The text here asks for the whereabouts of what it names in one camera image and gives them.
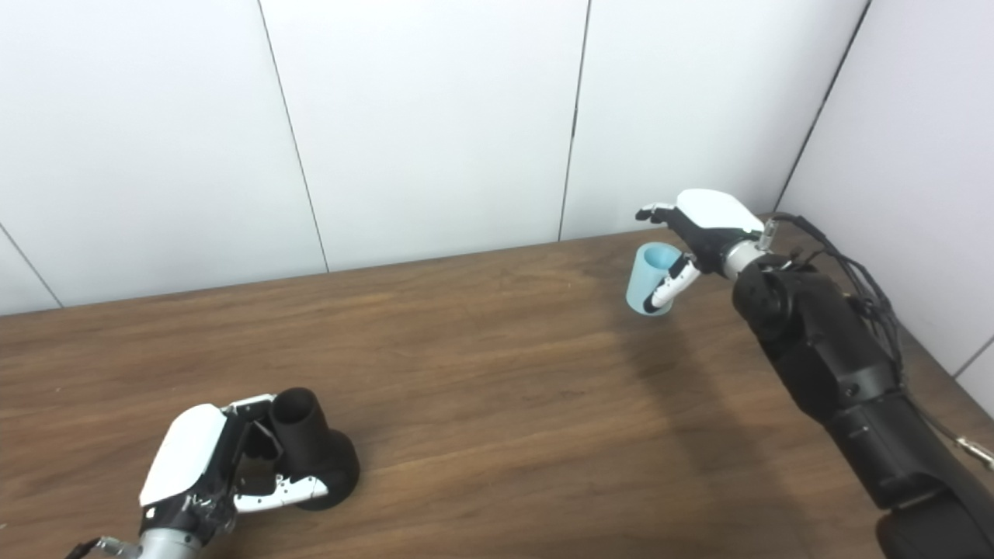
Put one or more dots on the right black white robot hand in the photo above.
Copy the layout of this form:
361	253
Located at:
714	221

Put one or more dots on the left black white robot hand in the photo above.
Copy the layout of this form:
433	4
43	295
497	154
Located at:
186	454

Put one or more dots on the light blue cylinder cup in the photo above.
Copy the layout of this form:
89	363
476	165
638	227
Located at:
646	283

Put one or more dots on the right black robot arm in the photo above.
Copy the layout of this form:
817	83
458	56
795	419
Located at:
846	373

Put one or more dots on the black funnel-shaped nozzle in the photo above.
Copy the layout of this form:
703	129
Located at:
318	454

